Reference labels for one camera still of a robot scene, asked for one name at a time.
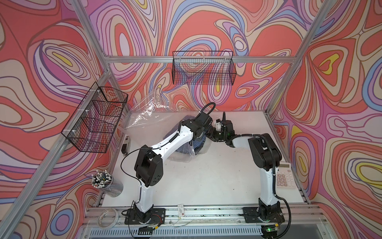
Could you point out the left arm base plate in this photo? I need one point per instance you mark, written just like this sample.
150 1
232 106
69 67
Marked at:
154 216

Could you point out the black wire basket left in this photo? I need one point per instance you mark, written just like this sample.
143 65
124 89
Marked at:
96 118

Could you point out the pink white calculator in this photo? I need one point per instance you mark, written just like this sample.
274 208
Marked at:
285 177

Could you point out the clear cup of pens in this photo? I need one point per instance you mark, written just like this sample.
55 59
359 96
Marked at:
106 183

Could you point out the black wire basket back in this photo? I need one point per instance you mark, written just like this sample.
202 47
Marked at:
203 67

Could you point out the aluminium frame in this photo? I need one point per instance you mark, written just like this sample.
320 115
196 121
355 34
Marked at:
49 61

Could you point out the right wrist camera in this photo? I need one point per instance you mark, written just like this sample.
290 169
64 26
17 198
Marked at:
225 126

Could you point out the black wire basket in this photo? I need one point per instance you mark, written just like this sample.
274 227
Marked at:
96 118
203 67

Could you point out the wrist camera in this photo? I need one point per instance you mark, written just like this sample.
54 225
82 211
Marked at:
203 117
225 126

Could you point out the clear tape roll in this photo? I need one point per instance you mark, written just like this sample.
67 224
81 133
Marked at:
108 219

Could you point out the small white cardboard box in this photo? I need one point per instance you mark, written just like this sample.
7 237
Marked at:
181 210

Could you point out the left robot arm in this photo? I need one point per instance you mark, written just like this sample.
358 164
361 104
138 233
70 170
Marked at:
186 140

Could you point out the aluminium front rail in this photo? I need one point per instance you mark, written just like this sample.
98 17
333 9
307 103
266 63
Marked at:
302 221

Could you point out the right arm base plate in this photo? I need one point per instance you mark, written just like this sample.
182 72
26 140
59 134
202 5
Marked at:
263 215

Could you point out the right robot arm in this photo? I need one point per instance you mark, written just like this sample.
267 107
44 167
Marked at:
266 155

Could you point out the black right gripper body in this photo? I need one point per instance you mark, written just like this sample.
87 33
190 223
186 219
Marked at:
217 135

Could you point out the blue checked shirt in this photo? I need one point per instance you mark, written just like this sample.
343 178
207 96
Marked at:
195 145

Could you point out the clear plastic vacuum bag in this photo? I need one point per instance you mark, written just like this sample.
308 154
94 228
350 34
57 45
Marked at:
151 121

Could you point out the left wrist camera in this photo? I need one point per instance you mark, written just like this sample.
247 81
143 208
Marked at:
203 117

